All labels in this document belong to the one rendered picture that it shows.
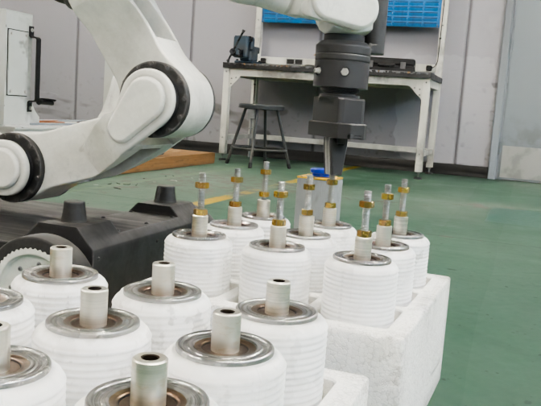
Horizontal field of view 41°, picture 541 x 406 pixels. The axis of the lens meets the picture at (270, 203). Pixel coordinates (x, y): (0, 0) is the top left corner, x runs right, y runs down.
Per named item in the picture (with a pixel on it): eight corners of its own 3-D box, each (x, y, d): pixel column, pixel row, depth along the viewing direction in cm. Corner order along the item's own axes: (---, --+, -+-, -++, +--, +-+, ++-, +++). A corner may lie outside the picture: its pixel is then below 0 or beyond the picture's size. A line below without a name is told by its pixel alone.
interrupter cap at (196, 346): (157, 358, 54) (157, 350, 53) (201, 331, 61) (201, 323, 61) (252, 378, 51) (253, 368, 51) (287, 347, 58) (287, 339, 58)
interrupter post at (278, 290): (259, 316, 66) (262, 281, 66) (268, 310, 68) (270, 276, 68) (284, 321, 65) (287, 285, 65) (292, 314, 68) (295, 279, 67)
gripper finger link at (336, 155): (325, 174, 118) (328, 136, 117) (342, 175, 119) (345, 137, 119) (331, 176, 117) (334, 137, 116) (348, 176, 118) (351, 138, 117)
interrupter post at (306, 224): (312, 239, 108) (314, 217, 107) (296, 238, 108) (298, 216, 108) (313, 236, 110) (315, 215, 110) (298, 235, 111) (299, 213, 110)
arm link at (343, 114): (382, 141, 115) (389, 64, 113) (330, 138, 110) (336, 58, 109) (338, 135, 126) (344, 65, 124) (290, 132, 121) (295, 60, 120)
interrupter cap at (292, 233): (329, 243, 105) (329, 239, 105) (277, 238, 106) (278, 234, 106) (332, 235, 113) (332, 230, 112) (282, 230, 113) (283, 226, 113)
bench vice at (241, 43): (243, 66, 583) (245, 35, 580) (263, 67, 577) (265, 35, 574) (222, 61, 544) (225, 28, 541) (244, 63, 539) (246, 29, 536)
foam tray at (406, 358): (113, 413, 101) (119, 287, 99) (231, 338, 137) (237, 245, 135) (390, 483, 87) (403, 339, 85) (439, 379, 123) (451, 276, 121)
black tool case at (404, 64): (361, 72, 577) (361, 59, 576) (414, 75, 569) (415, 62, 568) (357, 69, 544) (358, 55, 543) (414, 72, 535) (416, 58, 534)
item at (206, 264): (236, 367, 103) (244, 242, 101) (171, 374, 98) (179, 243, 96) (209, 345, 111) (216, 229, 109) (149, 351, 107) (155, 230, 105)
